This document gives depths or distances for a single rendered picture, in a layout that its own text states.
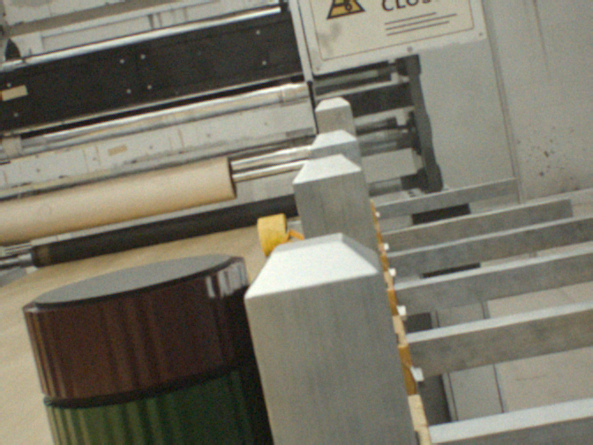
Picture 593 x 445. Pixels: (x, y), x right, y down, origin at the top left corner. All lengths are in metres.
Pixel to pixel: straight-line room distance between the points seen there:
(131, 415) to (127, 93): 2.65
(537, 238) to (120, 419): 1.10
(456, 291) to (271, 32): 1.85
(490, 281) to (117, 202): 1.94
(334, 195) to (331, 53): 2.29
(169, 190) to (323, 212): 2.37
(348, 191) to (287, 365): 0.25
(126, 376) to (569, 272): 0.85
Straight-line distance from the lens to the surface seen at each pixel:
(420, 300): 1.06
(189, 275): 0.26
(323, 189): 0.50
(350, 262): 0.26
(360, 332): 0.26
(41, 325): 0.26
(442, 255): 1.31
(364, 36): 2.79
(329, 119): 1.00
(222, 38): 2.85
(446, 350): 0.82
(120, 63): 2.90
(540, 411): 0.60
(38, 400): 1.21
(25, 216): 2.97
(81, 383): 0.26
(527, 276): 1.07
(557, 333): 0.83
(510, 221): 1.57
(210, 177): 2.85
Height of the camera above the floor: 1.14
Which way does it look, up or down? 5 degrees down
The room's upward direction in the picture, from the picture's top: 12 degrees counter-clockwise
